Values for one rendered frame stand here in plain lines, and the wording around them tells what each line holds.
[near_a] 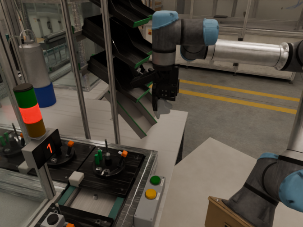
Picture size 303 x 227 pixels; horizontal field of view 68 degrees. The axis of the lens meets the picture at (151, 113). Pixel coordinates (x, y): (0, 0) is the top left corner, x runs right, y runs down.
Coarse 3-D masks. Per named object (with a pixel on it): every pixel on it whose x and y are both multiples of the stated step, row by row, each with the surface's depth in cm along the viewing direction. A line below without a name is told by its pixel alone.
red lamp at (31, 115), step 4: (20, 108) 62; (28, 108) 62; (32, 108) 63; (36, 108) 64; (20, 112) 64; (24, 112) 63; (28, 112) 63; (32, 112) 63; (36, 112) 64; (40, 112) 66; (24, 116) 63; (28, 116) 63; (32, 116) 64; (36, 116) 65; (40, 116) 66; (24, 120) 64; (28, 120) 64; (32, 120) 64; (36, 120) 65
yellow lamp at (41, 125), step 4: (40, 120) 66; (28, 124) 65; (32, 124) 65; (36, 124) 65; (40, 124) 67; (28, 128) 66; (32, 128) 66; (36, 128) 66; (40, 128) 67; (44, 128) 69; (28, 132) 67; (32, 132) 66; (36, 132) 67; (40, 132) 67; (44, 132) 69; (32, 136) 67; (36, 136) 67
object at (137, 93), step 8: (96, 56) 104; (104, 56) 111; (88, 64) 103; (96, 64) 101; (104, 64) 113; (120, 64) 111; (96, 72) 103; (104, 72) 101; (120, 72) 113; (128, 72) 111; (104, 80) 103; (120, 80) 109; (128, 80) 111; (120, 88) 101; (128, 88) 106; (136, 88) 109; (144, 88) 111; (128, 96) 101; (136, 96) 104
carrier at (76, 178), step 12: (96, 156) 93; (108, 156) 93; (120, 156) 100; (132, 156) 103; (84, 168) 96; (96, 168) 92; (108, 168) 94; (120, 168) 94; (132, 168) 96; (72, 180) 89; (84, 180) 91; (96, 180) 91; (108, 180) 91; (120, 180) 91; (132, 180) 91; (108, 192) 87; (120, 192) 86
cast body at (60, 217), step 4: (48, 216) 63; (52, 216) 63; (56, 216) 63; (60, 216) 64; (44, 220) 63; (48, 220) 62; (52, 220) 62; (56, 220) 62; (60, 220) 63; (64, 220) 65; (44, 224) 62; (48, 224) 62; (52, 224) 62; (56, 224) 62; (60, 224) 64; (64, 224) 65
